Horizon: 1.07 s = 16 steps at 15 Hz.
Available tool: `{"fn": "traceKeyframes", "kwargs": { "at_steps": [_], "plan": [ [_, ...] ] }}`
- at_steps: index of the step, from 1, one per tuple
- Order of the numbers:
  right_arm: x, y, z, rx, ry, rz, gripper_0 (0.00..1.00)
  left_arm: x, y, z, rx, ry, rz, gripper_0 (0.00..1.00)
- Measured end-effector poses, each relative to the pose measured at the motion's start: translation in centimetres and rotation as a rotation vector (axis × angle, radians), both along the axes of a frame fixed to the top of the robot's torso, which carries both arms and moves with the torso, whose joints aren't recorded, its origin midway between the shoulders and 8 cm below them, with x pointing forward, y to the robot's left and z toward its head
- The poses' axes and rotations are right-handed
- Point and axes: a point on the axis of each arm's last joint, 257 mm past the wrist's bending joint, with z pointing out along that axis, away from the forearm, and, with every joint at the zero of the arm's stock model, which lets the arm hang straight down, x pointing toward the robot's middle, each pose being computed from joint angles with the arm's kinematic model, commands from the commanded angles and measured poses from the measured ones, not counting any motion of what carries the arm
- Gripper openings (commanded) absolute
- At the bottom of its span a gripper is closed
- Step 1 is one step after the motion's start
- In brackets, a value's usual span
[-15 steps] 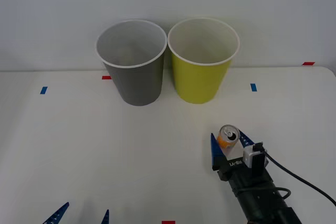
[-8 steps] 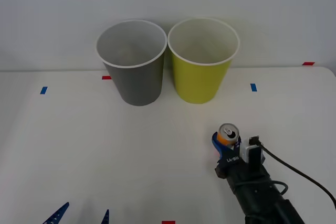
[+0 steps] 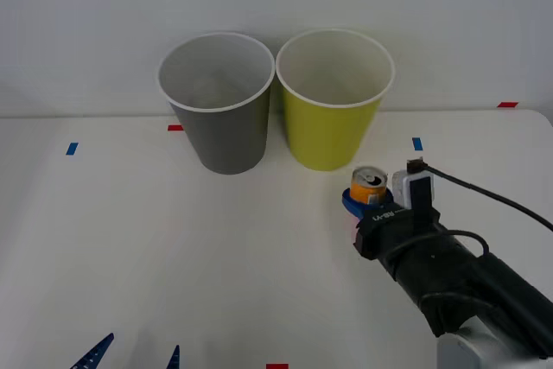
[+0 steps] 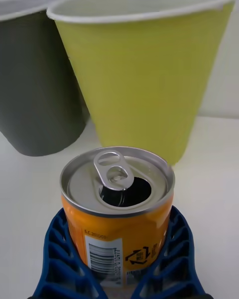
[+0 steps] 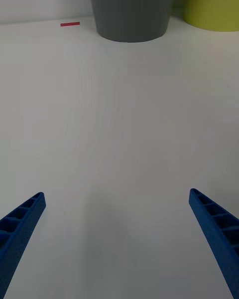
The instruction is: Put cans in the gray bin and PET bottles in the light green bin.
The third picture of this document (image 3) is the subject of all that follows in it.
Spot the grey plastic bin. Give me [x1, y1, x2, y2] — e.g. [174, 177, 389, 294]
[156, 31, 277, 176]

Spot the yellow-green plastic bin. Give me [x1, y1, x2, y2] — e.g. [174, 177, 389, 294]
[275, 28, 396, 172]

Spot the orange drink can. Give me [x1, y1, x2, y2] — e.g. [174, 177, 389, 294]
[350, 165, 389, 208]

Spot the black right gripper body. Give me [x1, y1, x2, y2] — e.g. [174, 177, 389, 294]
[354, 206, 442, 261]

